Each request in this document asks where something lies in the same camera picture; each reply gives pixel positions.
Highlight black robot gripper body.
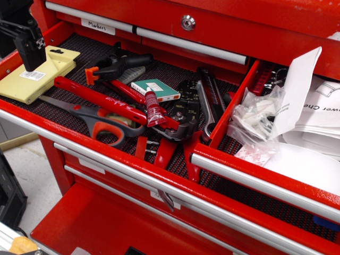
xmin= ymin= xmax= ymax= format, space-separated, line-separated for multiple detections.
xmin=1 ymin=1 xmax=40 ymax=57

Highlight black crimping pliers red handles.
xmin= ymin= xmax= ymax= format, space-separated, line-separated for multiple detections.
xmin=154 ymin=80 xmax=202 ymax=183

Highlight grey orange handled scissors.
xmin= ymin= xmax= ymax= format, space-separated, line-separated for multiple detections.
xmin=39 ymin=96 xmax=146 ymax=148

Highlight yellow flat plastic case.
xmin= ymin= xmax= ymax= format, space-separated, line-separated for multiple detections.
xmin=1 ymin=46 xmax=80 ymax=105

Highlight black spring clamp orange tips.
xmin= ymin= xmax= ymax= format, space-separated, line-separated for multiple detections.
xmin=85 ymin=41 xmax=154 ymax=85

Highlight clear plastic bag white parts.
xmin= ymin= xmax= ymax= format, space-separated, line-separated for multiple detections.
xmin=227 ymin=87 xmax=285 ymax=166

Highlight red hex key holder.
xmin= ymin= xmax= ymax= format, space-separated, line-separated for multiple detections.
xmin=250 ymin=62 xmax=276 ymax=96

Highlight silver black utility knife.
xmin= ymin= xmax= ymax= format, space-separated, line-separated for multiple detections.
xmin=196 ymin=67 xmax=226 ymax=143

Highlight white markers label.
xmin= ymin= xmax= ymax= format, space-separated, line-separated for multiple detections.
xmin=81 ymin=18 xmax=116 ymax=35

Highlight red tool chest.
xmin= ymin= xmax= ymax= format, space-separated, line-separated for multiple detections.
xmin=1 ymin=1 xmax=339 ymax=254

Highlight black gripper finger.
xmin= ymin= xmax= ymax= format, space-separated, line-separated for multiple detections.
xmin=14 ymin=28 xmax=46 ymax=72

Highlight white paper manual sheets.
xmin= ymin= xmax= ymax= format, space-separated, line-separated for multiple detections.
xmin=274 ymin=47 xmax=339 ymax=159

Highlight red handled cutter tool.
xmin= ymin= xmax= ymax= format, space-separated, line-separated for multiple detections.
xmin=54 ymin=76 xmax=147 ymax=125

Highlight red bit holder strip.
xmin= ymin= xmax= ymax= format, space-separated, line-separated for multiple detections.
xmin=135 ymin=136 xmax=160 ymax=160

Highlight clear plastic bit case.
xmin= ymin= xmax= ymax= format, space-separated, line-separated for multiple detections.
xmin=117 ymin=66 xmax=146 ymax=84

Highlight silver cabinet lock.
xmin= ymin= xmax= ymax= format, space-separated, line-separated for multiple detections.
xmin=181 ymin=15 xmax=196 ymax=31

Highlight black box on floor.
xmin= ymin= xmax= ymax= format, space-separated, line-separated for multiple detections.
xmin=1 ymin=151 xmax=28 ymax=228

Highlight green white small box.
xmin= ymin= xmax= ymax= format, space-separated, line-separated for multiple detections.
xmin=131 ymin=79 xmax=181 ymax=102

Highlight red glue tube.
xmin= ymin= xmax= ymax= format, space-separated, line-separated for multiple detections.
xmin=144 ymin=87 xmax=166 ymax=128

